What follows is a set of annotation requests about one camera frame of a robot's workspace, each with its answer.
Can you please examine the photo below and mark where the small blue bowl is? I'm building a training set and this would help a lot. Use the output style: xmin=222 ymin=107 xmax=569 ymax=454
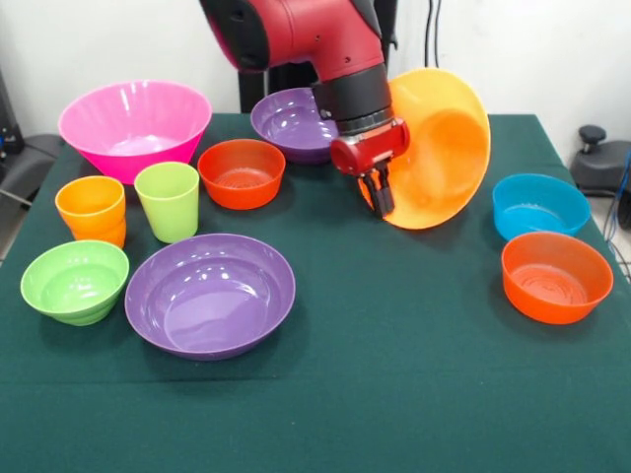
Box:
xmin=492 ymin=172 xmax=593 ymax=242

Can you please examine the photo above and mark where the green cup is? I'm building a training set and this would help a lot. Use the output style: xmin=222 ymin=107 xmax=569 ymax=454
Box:
xmin=133 ymin=161 xmax=201 ymax=244

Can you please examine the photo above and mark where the small red bowl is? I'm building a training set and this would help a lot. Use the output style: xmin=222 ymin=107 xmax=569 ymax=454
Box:
xmin=196 ymin=138 xmax=287 ymax=212
xmin=501 ymin=231 xmax=615 ymax=326

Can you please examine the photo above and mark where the purple bowl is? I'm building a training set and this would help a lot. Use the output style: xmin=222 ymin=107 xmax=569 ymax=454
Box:
xmin=123 ymin=233 xmax=297 ymax=363
xmin=249 ymin=87 xmax=341 ymax=166

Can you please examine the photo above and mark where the blue cable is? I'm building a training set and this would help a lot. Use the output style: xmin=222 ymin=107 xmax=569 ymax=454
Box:
xmin=603 ymin=147 xmax=631 ymax=277

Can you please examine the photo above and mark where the large orange bowl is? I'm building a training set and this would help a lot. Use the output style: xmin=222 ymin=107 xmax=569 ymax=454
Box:
xmin=362 ymin=67 xmax=493 ymax=232

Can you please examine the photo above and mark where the large pink bowl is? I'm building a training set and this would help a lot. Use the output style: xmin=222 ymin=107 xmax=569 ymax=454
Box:
xmin=57 ymin=80 xmax=214 ymax=186

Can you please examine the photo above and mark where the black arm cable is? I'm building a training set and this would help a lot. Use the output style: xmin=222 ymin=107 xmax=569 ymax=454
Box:
xmin=433 ymin=0 xmax=445 ymax=69
xmin=422 ymin=0 xmax=434 ymax=69

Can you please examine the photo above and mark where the small green bowl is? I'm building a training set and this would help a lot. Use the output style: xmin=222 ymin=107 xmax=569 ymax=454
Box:
xmin=20 ymin=239 xmax=131 ymax=327

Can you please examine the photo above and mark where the orange cup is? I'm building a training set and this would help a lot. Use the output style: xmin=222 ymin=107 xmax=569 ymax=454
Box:
xmin=54 ymin=175 xmax=127 ymax=249

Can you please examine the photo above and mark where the dark green tablecloth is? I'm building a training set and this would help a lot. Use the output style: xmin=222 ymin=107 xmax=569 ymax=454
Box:
xmin=0 ymin=112 xmax=631 ymax=473

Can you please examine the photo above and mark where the black equipment case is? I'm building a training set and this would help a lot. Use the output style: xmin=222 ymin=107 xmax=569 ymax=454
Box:
xmin=0 ymin=68 xmax=26 ymax=155

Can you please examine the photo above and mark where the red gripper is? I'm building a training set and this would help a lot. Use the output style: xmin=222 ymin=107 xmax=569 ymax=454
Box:
xmin=329 ymin=117 xmax=411 ymax=219

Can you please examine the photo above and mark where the grey floor stand base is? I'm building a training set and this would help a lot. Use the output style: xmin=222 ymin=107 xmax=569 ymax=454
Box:
xmin=0 ymin=132 xmax=61 ymax=208
xmin=571 ymin=125 xmax=631 ymax=198

